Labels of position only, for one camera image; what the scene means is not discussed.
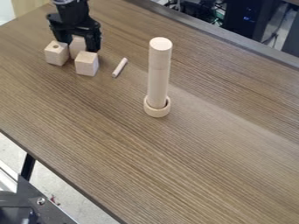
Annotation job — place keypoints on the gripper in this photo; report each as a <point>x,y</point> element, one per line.
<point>74,18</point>

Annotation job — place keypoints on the plain wooden cube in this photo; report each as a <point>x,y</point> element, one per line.
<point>86,64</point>
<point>77,46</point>

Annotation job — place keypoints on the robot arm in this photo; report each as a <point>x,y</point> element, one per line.
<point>69,1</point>

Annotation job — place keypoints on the wooden cube with hole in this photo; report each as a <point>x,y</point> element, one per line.
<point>56,54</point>

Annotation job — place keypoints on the small wooden dowel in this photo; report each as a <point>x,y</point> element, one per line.
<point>120,67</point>

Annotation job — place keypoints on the tall wooden cylinder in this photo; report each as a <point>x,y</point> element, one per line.
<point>159,73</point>

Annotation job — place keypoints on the black table leg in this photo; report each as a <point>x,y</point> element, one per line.
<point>28,166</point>

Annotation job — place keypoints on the black computer case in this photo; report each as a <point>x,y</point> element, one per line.
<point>245,16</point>

